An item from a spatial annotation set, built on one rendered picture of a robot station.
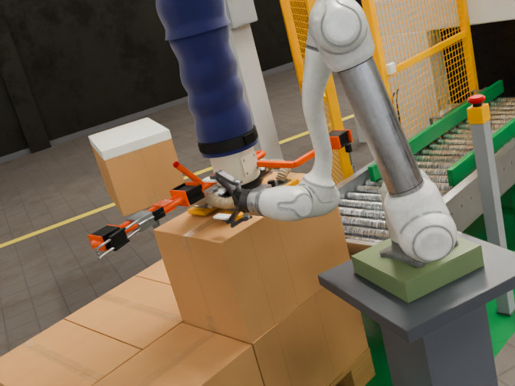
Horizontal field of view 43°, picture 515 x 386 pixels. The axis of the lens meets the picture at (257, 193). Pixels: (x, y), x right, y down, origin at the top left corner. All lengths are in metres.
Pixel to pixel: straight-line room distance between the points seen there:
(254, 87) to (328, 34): 2.28
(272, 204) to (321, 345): 0.88
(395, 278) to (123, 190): 2.17
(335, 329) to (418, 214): 1.04
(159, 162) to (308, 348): 1.66
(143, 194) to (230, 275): 1.68
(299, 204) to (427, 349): 0.60
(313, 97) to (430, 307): 0.68
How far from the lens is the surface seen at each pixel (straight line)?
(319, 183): 2.04
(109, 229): 2.16
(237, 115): 2.36
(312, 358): 2.65
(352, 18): 1.63
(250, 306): 2.35
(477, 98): 2.89
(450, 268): 2.06
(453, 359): 2.21
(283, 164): 2.36
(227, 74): 2.34
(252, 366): 2.41
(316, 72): 1.87
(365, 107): 1.73
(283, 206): 1.94
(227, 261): 2.24
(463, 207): 3.17
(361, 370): 2.93
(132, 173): 3.82
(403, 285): 1.98
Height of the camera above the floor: 1.77
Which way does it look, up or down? 19 degrees down
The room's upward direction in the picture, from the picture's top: 15 degrees counter-clockwise
